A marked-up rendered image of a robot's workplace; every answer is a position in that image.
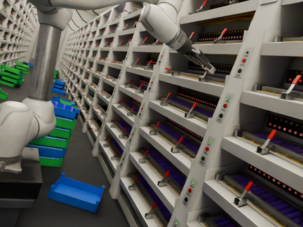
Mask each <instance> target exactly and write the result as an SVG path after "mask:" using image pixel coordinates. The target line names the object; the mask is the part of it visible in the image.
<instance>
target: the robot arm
mask: <svg viewBox="0 0 303 227"><path fill-rule="evenodd" d="M28 1H29V2H30V3H31V4H32V5H34V6H35V7H36V8H37V16H38V22H39V24H40V29H39V34H38V40H37V48H36V53H35V59H34V65H33V70H32V78H31V83H30V89H29V95H28V97H27V98H26V99H24V100H23V101H22V103H20V102H16V101H6V102H4V103H1V104H0V172H9V173H15V174H20V173H21V171H22V169H21V159H22V158H23V155H22V151H23V149H24V147H25V146H26V145H27V144H28V143H29V142H31V141H36V140H39V139H41V138H43V137H46V136H47V135H49V134H50V133H51V132H52V131H53V130H54V128H55V125H56V117H55V113H54V105H53V104H52V102H51V101H50V96H51V89H52V83H53V78H54V73H55V66H56V60H57V55H58V49H59V44H60V37H61V32H62V31H63V30H64V29H65V28H66V26H67V24H68V22H69V21H70V20H71V19H72V16H73V9H76V10H96V9H102V8H107V7H111V6H114V5H119V4H123V3H128V2H131V1H143V2H146V3H148V5H147V6H146V7H145V8H144V9H143V11H142V12H141V15H140V22H141V24H142V25H143V27H144V28H145V29H146V30H147V31H148V32H149V33H150V34H151V35H152V36H153V37H155V38H156V39H157V40H159V41H161V42H163V43H165V44H166V45H167V46H168V47H170V48H171V49H172V50H175V51H177V52H178V53H179V54H182V55H184V56H186V57H187V58H188V59H190V60H191V61H193V62H194V63H195V64H196V65H200V66H201V67H202V68H204V69H205V70H208V73H209V74H214V72H215V71H216V69H215V68H214V67H213V66H212V65H211V64H210V63H209V62H210V60H209V59H208V58H207V57H206V56H205V55H204V54H203V53H202V51H201V50H199V51H197V50H196V49H195V48H194V47H192V42H191V40H189V39H188V38H187V35H186V33H185V32H183V31H182V30H181V29H180V28H179V27H178V26H177V25H176V23H177V22H176V18H177V15H178V13H179V11H180V9H181V5H182V2H183V0H28Z"/></svg>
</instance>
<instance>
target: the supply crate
mask: <svg viewBox="0 0 303 227"><path fill-rule="evenodd" d="M50 101H51V100H50ZM51 102H52V104H53V105H55V101H51ZM57 103H58V104H57V107H54V113H55V115H58V116H62V117H66V118H72V119H76V120H77V118H78V114H79V111H80V109H75V108H74V103H72V104H71V105H67V104H65V105H66V106H65V109H62V107H63V105H64V104H63V103H59V102H57ZM71 107H73V111H70V109H71Z"/></svg>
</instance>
